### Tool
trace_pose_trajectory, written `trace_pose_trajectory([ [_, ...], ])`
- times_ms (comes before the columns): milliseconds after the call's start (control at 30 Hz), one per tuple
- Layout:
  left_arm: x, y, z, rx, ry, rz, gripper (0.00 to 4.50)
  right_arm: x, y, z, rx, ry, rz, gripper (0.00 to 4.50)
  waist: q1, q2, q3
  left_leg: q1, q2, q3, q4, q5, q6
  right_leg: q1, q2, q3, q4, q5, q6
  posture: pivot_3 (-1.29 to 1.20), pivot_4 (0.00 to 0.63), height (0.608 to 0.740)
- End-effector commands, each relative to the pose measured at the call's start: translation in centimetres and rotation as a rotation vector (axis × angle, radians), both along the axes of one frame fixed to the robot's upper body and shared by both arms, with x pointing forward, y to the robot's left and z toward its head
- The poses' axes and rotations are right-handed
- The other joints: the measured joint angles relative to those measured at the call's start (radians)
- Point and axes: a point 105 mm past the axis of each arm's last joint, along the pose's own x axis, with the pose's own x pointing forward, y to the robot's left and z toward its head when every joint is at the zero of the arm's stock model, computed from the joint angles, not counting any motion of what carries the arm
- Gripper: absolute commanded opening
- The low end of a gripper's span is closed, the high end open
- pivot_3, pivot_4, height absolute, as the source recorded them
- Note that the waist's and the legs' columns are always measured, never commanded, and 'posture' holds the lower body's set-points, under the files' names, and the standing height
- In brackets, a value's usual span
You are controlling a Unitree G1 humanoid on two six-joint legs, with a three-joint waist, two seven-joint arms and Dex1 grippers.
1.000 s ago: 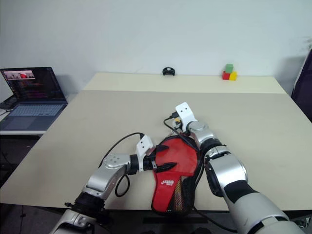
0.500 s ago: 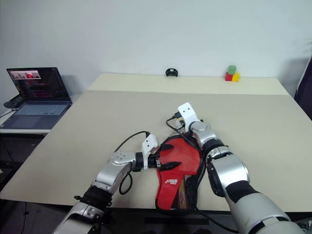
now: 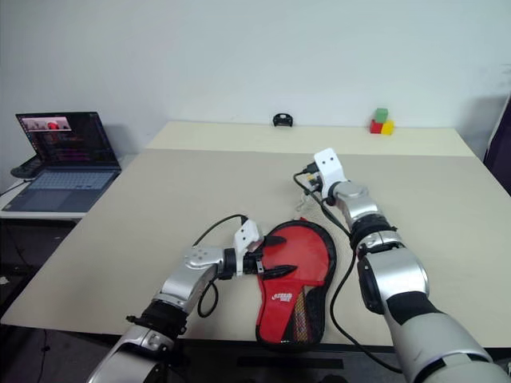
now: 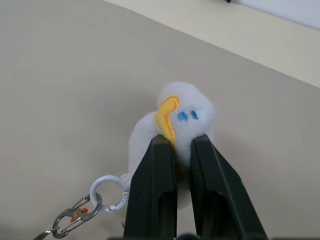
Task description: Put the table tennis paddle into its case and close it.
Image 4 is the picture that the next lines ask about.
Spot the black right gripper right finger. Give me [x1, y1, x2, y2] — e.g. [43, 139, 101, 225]
[189, 133, 270, 240]

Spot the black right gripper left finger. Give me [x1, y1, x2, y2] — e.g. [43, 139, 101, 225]
[121, 134, 179, 239]

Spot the white plush bird keychain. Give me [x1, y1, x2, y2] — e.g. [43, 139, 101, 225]
[128, 81, 218, 188]

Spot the white key ring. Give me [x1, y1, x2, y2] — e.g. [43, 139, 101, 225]
[89, 174, 130, 213]

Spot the silver carabiner clip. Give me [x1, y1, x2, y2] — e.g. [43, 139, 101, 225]
[51, 195, 103, 240]

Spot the silver split ring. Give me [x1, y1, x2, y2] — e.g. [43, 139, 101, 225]
[31, 228, 60, 240]

